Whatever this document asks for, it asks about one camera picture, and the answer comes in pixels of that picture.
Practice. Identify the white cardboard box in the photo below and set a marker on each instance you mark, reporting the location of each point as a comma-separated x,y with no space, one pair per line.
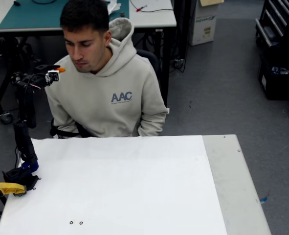
205,29

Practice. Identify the blue tape scrap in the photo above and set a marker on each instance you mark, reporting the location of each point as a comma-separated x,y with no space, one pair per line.
263,198

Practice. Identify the green cutting mat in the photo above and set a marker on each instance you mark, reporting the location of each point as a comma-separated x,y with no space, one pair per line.
36,14

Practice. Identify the man in beige hoodie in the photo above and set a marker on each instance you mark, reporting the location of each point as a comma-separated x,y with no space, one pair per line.
105,98

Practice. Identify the white workbench with black frame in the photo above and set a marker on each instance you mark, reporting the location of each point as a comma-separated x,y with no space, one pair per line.
159,17

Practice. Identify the orange carrot piece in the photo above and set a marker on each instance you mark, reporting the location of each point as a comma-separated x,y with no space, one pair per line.
62,70

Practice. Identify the white paper scraps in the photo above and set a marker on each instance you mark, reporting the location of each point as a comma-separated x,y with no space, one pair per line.
113,6

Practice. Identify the small black marker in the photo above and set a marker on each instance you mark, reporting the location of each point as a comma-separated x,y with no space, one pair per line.
17,3

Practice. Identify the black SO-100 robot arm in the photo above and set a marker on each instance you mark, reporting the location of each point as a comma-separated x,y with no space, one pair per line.
24,139

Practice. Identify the white paper sheet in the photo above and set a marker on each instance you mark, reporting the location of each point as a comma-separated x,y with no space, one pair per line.
122,183

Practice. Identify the black storage bin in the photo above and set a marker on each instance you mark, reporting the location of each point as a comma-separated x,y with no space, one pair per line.
276,85

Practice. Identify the black tool drawer cabinet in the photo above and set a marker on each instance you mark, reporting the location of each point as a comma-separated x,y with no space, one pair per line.
273,22

